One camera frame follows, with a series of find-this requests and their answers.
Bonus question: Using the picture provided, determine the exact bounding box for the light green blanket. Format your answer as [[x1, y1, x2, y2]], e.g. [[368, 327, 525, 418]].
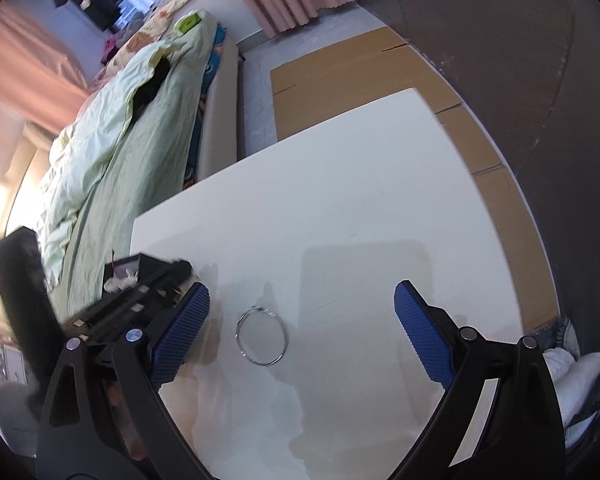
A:
[[35, 10, 216, 291]]

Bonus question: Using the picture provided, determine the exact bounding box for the white organza pouch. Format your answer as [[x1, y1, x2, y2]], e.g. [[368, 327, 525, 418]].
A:
[[103, 262, 142, 294]]

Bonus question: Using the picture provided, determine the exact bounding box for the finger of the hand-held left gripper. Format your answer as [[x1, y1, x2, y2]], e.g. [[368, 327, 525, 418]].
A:
[[62, 259, 193, 346]]

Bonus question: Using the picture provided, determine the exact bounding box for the blue patterned bedsheet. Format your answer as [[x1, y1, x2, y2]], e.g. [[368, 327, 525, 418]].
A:
[[182, 25, 229, 183]]

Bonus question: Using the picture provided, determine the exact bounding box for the green packet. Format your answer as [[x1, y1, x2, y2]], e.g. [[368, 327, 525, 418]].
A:
[[174, 12, 203, 36]]

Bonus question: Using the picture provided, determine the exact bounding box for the silver bangle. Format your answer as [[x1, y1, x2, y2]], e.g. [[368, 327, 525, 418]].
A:
[[235, 305, 289, 366]]

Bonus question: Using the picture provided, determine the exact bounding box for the black cloth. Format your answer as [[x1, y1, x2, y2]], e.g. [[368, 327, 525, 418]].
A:
[[130, 57, 173, 121]]

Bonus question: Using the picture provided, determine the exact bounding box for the person's jeans leg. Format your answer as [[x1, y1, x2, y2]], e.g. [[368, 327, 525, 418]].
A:
[[550, 315, 581, 356]]

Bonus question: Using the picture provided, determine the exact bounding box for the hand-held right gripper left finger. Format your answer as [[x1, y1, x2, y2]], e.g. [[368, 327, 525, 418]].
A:
[[35, 281, 216, 480]]

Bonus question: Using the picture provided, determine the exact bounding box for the black jewelry box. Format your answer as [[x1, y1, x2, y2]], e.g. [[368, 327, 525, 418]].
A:
[[104, 254, 151, 281]]

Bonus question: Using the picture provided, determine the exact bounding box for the floral quilt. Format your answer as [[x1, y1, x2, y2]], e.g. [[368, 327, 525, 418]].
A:
[[97, 0, 228, 78]]

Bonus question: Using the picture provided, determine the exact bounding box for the pink cloth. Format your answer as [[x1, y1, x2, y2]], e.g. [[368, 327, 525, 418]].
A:
[[102, 34, 123, 63]]

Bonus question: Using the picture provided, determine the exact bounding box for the beige bed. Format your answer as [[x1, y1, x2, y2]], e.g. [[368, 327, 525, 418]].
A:
[[10, 0, 246, 301]]

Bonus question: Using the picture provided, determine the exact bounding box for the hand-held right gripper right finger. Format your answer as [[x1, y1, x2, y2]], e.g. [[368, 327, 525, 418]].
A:
[[390, 279, 567, 480]]

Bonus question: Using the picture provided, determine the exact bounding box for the person's white shoe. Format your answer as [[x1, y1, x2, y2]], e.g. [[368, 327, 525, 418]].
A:
[[542, 350, 600, 448]]

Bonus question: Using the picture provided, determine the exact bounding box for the brown cardboard sheet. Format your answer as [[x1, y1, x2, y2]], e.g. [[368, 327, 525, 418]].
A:
[[270, 26, 563, 333]]

